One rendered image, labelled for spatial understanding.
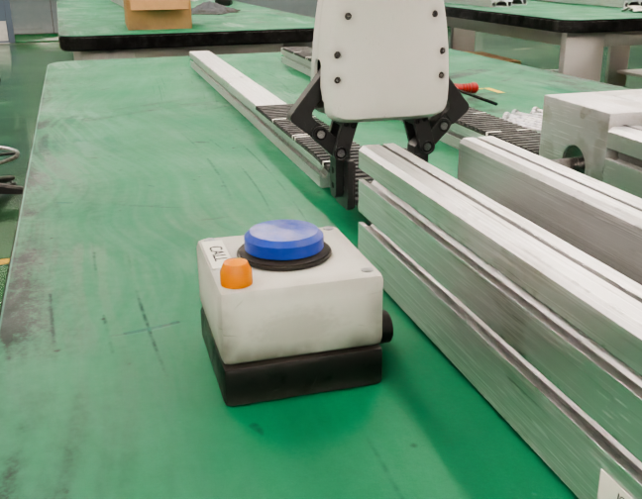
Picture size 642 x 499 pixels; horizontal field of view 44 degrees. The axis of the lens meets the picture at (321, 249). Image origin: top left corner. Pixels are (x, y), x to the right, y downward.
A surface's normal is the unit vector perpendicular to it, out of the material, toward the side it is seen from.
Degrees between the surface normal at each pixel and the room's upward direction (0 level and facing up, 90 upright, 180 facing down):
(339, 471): 0
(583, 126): 90
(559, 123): 90
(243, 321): 90
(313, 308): 90
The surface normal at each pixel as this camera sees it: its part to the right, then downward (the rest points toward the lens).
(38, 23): 0.29, 0.33
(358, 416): -0.01, -0.94
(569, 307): -0.96, 0.11
